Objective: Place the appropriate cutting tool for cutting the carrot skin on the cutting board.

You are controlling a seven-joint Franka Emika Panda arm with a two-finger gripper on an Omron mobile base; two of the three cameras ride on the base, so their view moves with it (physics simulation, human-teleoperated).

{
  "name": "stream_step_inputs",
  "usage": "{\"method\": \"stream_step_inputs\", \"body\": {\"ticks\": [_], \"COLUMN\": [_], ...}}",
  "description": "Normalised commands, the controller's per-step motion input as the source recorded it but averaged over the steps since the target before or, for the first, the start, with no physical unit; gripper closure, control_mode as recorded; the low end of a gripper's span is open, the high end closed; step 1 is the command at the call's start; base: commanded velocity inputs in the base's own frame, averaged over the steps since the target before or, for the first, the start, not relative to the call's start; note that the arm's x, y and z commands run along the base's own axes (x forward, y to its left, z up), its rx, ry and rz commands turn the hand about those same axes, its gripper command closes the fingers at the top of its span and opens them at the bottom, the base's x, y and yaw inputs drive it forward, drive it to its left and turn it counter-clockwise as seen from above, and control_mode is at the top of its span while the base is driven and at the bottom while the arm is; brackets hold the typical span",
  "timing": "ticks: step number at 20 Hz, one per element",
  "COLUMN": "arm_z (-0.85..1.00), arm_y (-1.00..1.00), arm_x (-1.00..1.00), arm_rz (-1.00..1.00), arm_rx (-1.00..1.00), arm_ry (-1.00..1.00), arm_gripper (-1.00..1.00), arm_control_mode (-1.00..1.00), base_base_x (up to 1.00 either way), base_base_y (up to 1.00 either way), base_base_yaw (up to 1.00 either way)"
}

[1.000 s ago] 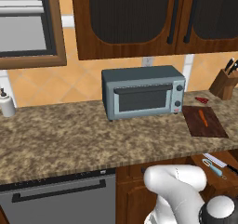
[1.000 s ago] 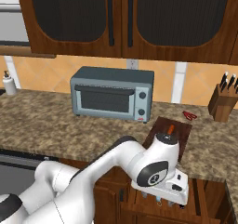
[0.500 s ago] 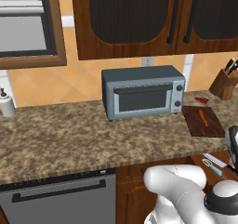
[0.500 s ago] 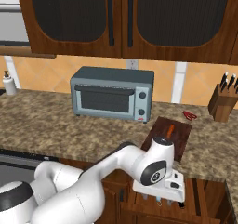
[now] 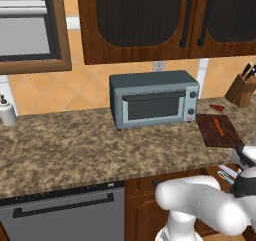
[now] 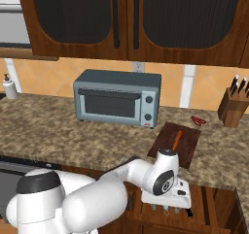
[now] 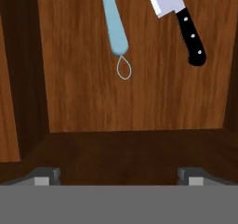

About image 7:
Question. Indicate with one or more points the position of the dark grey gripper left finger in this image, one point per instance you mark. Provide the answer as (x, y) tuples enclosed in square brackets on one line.
[(46, 176)]

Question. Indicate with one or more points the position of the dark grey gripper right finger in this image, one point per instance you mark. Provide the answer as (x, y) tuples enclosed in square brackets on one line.
[(192, 176)]

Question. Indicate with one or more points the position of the open wooden drawer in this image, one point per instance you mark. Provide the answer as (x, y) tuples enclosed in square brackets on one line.
[(133, 88)]

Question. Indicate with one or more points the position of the light blue peeler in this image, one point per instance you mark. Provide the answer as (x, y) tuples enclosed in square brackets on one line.
[(116, 29)]

